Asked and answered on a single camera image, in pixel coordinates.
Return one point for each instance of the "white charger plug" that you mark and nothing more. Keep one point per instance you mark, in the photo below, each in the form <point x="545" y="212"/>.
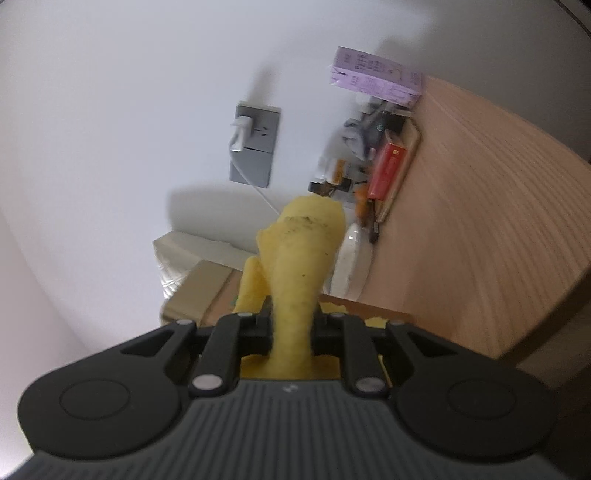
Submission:
<point x="243" y="130"/>

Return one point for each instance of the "purple milk carton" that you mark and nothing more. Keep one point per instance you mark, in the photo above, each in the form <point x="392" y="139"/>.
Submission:
<point x="376" y="76"/>

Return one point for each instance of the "gold tea tin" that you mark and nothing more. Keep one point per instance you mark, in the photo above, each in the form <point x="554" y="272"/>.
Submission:
<point x="201" y="280"/>

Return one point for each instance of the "black lighter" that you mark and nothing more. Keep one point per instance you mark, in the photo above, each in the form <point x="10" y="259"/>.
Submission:
<point x="374" y="232"/>

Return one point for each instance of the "orange fruit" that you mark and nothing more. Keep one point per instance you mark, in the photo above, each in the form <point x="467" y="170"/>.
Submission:
<point x="362" y="208"/>

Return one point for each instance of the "grey wall socket panel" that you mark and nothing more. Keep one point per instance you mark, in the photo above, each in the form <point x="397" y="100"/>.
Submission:
<point x="253" y="164"/>

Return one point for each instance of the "dark glass diffuser bottle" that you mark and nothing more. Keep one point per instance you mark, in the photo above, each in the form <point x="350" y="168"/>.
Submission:
<point x="327" y="189"/>

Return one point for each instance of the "grey crumpled cloth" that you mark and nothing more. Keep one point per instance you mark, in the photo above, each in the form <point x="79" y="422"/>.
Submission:
<point x="353" y="135"/>

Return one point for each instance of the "black electronic device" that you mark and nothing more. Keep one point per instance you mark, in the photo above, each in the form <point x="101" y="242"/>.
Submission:
<point x="385" y="120"/>

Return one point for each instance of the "white ceramic dish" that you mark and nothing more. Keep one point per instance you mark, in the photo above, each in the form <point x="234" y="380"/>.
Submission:
<point x="352" y="265"/>

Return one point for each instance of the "red box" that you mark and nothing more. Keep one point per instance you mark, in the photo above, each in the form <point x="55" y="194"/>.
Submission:
<point x="385" y="169"/>

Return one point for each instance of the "yellow cleaning cloth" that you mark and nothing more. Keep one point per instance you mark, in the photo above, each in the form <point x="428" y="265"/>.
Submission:
<point x="296" y="253"/>

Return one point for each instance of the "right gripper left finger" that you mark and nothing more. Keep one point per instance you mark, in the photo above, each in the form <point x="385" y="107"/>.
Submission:
<point x="221" y="348"/>

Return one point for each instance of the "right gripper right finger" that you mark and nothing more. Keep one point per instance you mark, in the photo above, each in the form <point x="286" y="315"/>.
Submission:
<point x="347" y="339"/>

